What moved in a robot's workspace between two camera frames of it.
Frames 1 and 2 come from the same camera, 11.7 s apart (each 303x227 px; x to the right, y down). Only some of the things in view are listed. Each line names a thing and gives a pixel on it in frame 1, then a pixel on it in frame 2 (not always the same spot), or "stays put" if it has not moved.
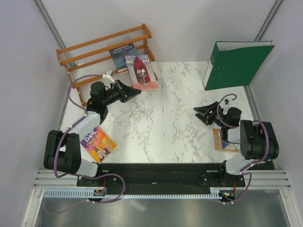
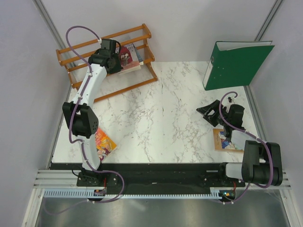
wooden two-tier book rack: [104, 56] stays put
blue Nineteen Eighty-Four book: [118, 55] -> [140, 61]
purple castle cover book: [142, 75] -> [129, 58]
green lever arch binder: [235, 64] stays put
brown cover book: [221, 145] stays put
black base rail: [161, 175] stays put
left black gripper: [126, 92] -> [119, 67]
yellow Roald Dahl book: [99, 144] stays put
